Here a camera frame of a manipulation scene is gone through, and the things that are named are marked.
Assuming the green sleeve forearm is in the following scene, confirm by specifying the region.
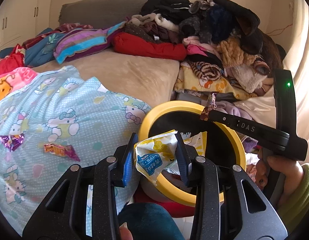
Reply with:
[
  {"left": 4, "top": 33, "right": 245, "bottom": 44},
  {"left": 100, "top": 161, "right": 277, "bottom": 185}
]
[{"left": 277, "top": 163, "right": 309, "bottom": 232}]

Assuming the pile of dark clothes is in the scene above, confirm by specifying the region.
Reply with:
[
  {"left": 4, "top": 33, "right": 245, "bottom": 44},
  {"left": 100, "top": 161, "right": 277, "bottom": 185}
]
[{"left": 140, "top": 0, "right": 282, "bottom": 77}]

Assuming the brown candy bar wrapper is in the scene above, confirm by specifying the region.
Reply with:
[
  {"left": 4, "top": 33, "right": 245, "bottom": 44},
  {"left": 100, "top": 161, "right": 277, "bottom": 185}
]
[{"left": 200, "top": 92, "right": 218, "bottom": 121}]

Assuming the red floral blanket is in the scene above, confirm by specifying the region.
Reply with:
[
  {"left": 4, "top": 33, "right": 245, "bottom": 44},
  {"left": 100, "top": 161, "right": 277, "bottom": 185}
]
[{"left": 0, "top": 44, "right": 26, "bottom": 75}]

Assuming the grey bed headboard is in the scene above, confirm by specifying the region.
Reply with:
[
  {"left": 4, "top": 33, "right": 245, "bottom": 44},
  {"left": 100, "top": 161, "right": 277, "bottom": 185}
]
[{"left": 58, "top": 0, "right": 147, "bottom": 29}]

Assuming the light blue Hello Kitty quilt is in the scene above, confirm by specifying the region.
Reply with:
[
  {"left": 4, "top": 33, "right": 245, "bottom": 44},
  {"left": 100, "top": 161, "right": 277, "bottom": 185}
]
[{"left": 0, "top": 66, "right": 150, "bottom": 234}]

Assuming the orange purple snack wrapper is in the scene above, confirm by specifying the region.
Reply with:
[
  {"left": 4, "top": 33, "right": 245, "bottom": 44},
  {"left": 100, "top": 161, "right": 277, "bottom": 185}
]
[{"left": 43, "top": 143, "right": 80, "bottom": 161}]

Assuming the pink cartoon bear blanket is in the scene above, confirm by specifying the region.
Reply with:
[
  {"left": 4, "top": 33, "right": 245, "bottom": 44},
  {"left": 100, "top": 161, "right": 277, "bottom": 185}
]
[{"left": 0, "top": 67, "right": 38, "bottom": 101}]

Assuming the blue floral blanket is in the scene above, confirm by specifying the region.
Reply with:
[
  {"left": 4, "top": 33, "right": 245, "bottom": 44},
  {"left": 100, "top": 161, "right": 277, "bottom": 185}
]
[{"left": 0, "top": 28, "right": 65, "bottom": 68}]

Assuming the yellow white snack bag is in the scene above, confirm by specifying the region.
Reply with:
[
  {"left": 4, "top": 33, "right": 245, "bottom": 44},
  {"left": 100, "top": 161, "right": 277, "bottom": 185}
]
[{"left": 133, "top": 129, "right": 208, "bottom": 186}]

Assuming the yellow rimmed black trash bin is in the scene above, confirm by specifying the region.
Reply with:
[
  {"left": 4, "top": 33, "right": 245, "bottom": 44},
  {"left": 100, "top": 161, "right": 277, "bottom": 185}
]
[{"left": 138, "top": 100, "right": 247, "bottom": 208}]

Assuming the white wardrobe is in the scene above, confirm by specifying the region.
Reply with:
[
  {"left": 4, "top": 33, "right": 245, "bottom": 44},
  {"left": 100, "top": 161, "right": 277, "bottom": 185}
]
[{"left": 0, "top": 0, "right": 51, "bottom": 51}]

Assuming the person's right hand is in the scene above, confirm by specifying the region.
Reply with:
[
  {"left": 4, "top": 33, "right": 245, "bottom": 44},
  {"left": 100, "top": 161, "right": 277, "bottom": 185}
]
[{"left": 255, "top": 150, "right": 304, "bottom": 207}]

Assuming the red pillow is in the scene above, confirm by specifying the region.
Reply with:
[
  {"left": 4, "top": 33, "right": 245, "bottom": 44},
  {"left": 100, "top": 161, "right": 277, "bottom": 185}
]
[{"left": 112, "top": 33, "right": 187, "bottom": 61}]

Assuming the purple foil candy wrapper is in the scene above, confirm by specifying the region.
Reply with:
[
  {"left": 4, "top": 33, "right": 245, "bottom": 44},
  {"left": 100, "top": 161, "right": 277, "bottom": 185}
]
[{"left": 0, "top": 133, "right": 24, "bottom": 152}]

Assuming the beige bed sheet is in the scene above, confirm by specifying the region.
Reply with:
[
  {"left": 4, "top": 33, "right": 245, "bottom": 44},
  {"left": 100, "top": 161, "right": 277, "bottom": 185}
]
[{"left": 33, "top": 48, "right": 179, "bottom": 108}]

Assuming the cream curtain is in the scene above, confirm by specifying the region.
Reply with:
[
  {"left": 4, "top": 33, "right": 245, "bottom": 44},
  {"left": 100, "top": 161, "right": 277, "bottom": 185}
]
[{"left": 234, "top": 0, "right": 309, "bottom": 151}]

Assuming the person's left hand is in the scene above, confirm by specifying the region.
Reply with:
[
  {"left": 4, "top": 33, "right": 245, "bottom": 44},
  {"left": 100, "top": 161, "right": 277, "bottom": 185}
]
[{"left": 119, "top": 222, "right": 133, "bottom": 240}]

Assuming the striped purple blue pillow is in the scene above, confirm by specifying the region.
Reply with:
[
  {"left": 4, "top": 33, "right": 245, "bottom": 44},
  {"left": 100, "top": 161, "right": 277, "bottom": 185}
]
[{"left": 54, "top": 21, "right": 126, "bottom": 64}]

